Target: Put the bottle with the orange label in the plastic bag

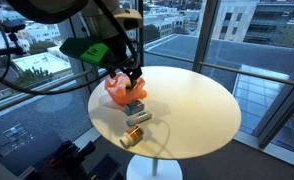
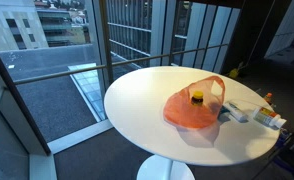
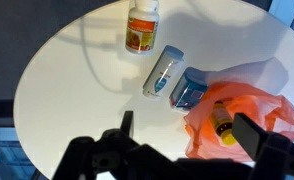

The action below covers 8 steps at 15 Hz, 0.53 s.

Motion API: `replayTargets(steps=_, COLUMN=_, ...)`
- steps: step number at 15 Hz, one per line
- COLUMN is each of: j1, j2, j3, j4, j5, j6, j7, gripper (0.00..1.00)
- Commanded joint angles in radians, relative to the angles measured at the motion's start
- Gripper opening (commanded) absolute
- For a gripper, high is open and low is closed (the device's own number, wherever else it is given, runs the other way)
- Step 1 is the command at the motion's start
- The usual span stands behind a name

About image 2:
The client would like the small yellow floor object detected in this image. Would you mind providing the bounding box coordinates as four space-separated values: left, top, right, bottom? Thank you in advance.
228 68 240 80

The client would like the white bottle with orange label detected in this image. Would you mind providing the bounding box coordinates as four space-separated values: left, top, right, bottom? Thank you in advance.
252 106 287 130

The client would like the dark slanted window post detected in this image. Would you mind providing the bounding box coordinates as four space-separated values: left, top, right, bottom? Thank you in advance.
0 34 52 156

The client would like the grey metal window railing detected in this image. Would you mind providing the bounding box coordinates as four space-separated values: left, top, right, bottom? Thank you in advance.
13 43 230 86

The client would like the white table pedestal base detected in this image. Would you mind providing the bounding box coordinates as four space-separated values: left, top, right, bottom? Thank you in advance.
136 154 196 180

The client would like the dark bottle with yellow lid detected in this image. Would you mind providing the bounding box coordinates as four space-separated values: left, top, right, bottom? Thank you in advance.
190 90 205 107

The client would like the orange translucent plastic bag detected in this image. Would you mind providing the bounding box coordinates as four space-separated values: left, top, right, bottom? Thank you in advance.
162 75 227 130

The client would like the small orange-capped bottle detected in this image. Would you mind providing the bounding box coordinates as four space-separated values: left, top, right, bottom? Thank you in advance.
263 92 274 106

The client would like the teal blister packet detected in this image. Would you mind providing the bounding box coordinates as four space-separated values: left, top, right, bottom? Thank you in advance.
218 106 231 118

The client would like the white Pantene bottle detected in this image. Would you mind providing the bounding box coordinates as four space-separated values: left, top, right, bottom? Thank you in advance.
222 101 249 123

